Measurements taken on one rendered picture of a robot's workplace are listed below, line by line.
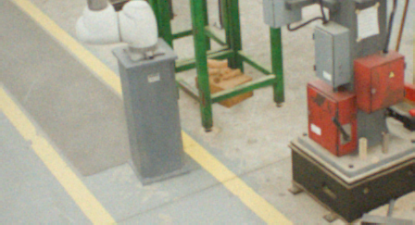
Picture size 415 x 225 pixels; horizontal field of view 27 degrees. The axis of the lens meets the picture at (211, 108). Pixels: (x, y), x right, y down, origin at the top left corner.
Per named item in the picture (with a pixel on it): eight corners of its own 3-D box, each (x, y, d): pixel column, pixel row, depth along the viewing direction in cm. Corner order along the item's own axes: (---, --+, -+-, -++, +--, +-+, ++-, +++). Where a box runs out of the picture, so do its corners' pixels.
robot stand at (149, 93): (143, 186, 465) (126, 68, 433) (128, 162, 488) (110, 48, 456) (191, 172, 474) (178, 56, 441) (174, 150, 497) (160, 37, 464)
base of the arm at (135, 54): (134, 65, 435) (132, 55, 432) (121, 49, 453) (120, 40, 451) (169, 56, 440) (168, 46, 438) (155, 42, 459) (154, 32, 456)
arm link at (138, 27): (158, 46, 439) (154, 6, 429) (122, 50, 438) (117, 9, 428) (157, 33, 453) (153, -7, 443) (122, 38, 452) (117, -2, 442)
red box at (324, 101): (358, 151, 420) (357, 83, 403) (336, 159, 415) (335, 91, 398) (326, 131, 439) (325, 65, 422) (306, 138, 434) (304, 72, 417)
